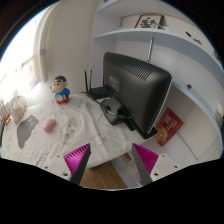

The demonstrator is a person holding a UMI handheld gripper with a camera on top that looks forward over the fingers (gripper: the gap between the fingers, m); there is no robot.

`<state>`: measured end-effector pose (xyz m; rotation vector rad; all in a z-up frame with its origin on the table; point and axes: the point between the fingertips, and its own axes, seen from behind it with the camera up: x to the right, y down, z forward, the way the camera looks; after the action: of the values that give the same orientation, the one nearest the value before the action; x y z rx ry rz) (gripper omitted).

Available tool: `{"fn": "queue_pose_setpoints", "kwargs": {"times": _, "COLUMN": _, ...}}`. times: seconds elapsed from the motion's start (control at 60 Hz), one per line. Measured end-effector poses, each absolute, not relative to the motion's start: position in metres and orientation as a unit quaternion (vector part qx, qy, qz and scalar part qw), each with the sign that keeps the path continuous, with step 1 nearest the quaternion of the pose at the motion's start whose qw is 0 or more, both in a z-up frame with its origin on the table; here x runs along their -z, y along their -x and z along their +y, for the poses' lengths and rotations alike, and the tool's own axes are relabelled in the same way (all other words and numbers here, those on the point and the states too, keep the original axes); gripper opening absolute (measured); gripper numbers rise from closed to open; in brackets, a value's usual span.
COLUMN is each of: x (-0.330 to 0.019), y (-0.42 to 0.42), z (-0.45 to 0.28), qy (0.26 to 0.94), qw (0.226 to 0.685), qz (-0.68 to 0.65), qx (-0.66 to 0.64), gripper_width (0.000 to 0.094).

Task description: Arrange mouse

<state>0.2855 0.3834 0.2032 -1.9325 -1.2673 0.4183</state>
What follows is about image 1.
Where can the black wifi router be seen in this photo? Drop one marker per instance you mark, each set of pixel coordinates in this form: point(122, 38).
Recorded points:
point(96, 93)

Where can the white floral tablecloth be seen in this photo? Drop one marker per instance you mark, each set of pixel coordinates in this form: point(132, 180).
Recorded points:
point(81, 121)

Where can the grey mouse pad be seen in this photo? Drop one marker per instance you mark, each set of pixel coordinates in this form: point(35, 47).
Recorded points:
point(24, 130)

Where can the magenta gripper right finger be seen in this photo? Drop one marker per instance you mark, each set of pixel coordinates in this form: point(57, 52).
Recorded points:
point(145, 161)

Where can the white wall shelf unit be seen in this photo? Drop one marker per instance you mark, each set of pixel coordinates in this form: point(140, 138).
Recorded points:
point(197, 91)

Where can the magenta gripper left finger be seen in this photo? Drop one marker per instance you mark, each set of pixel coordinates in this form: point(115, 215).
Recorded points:
point(77, 162)

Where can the cartoon boy figurine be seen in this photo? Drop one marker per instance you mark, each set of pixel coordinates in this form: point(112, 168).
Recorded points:
point(59, 88)

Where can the black computer monitor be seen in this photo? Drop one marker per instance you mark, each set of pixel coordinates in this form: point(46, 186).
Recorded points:
point(137, 90)

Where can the red printed box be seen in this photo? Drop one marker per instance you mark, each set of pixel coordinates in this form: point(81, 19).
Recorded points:
point(167, 126)

